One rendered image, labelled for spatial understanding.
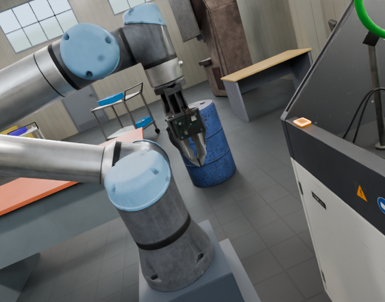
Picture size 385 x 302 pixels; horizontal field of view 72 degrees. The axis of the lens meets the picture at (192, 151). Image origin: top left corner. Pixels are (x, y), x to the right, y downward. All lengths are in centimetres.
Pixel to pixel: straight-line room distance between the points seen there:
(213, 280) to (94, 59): 41
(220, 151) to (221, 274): 208
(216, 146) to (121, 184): 209
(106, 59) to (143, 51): 16
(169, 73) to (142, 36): 8
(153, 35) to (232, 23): 525
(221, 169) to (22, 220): 166
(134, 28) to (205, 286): 49
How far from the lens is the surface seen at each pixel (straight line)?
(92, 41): 41
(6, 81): 47
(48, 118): 1041
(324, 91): 99
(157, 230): 48
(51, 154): 61
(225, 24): 570
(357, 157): 66
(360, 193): 70
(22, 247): 236
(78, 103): 1003
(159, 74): 56
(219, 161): 256
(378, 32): 67
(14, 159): 63
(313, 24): 452
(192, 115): 56
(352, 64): 103
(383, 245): 73
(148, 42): 56
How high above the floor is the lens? 128
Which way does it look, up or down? 20 degrees down
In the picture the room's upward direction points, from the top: 22 degrees counter-clockwise
